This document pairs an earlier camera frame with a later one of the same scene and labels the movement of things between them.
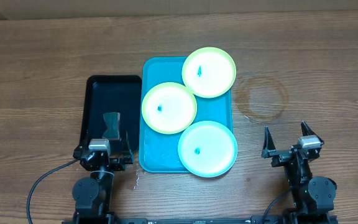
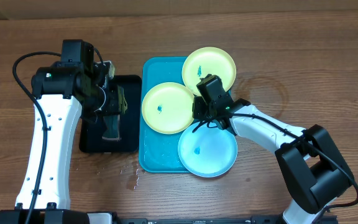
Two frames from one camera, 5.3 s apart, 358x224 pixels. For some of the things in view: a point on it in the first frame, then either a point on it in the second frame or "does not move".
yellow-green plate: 169,108 does not move
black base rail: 202,221 does not move
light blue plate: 207,149 does not move
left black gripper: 118,164 → 117,103
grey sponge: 112,121 does not move
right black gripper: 281,156 → 200,104
